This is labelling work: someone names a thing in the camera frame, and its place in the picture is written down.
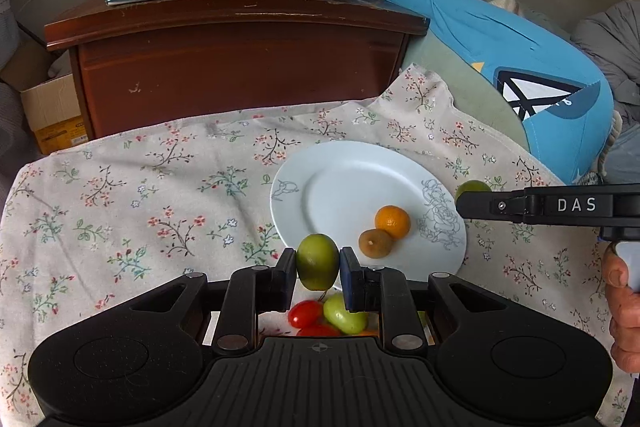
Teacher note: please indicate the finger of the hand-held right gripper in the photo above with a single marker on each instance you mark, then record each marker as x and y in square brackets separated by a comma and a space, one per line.
[490, 206]

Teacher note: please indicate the red cherry tomato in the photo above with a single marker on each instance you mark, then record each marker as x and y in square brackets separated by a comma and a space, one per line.
[317, 331]
[306, 312]

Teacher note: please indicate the floral tablecloth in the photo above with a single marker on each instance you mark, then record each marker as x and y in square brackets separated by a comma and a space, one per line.
[150, 207]

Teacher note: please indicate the grey garment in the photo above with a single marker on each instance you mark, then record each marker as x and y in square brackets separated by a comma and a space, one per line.
[615, 42]

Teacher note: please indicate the dark green lime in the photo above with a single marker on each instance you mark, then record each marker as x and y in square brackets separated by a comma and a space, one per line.
[472, 188]
[317, 262]

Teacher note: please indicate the brown kiwi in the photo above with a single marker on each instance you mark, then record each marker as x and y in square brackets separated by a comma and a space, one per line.
[375, 243]

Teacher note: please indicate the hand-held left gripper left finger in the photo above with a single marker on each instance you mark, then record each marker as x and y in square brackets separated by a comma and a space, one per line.
[286, 283]

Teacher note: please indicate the blue sailboat print pillow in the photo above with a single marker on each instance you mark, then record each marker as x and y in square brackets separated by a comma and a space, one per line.
[490, 47]

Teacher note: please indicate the open cardboard box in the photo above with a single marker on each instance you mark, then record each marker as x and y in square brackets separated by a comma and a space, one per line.
[55, 117]

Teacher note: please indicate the person's right hand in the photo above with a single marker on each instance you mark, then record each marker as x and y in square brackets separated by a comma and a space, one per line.
[622, 307]

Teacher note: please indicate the light green jujube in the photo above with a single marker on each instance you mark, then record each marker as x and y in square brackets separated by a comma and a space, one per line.
[345, 318]

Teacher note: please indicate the brown wooden nightstand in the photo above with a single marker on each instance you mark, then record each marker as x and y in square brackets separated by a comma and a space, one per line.
[225, 67]

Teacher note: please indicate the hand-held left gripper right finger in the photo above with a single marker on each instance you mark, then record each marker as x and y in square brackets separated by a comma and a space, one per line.
[351, 284]

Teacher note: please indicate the white floral plate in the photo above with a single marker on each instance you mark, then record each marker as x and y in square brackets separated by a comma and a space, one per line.
[345, 192]

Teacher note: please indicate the cream fabric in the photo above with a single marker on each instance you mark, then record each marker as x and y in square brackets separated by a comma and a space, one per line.
[505, 2]

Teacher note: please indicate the orange mandarin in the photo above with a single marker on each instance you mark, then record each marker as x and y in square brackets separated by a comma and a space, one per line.
[392, 222]

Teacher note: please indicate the sage green cushion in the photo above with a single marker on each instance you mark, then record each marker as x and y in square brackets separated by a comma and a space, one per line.
[450, 82]

